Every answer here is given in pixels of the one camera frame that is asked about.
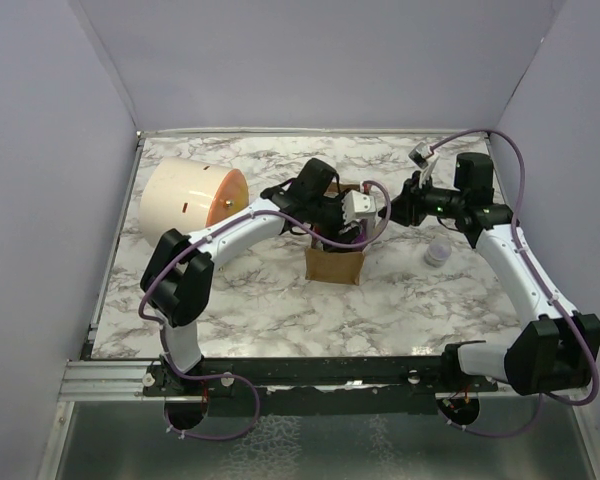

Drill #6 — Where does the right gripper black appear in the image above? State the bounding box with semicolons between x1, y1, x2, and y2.
379;171;466;227

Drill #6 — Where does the beige round box orange lid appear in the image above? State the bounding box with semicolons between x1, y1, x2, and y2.
138;157;249;254

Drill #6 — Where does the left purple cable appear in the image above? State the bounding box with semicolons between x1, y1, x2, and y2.
138;180;392;441

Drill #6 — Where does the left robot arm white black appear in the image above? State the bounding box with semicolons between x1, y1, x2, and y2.
139;158;376;395

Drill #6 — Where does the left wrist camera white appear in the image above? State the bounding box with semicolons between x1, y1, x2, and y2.
342;190;377;224

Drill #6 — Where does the purple can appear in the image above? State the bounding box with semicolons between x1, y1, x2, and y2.
353;228;373;251

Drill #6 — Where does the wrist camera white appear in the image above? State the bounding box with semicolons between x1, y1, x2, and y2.
342;190;377;224
408;142;438;188

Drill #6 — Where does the jute canvas tote bag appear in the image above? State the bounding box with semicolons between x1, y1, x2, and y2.
305;182;388;285

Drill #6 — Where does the purple cable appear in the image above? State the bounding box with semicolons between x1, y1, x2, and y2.
429;128;600;436
138;180;392;441

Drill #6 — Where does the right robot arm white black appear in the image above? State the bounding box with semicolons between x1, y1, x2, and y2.
379;152;600;395

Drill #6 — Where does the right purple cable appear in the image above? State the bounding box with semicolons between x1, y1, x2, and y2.
429;128;600;436

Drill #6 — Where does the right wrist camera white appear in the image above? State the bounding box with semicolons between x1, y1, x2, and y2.
408;142;438;188

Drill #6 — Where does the black front mounting rail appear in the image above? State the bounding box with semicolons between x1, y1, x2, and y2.
143;355;497;417

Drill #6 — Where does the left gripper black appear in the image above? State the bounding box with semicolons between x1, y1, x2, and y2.
307;190;360;252

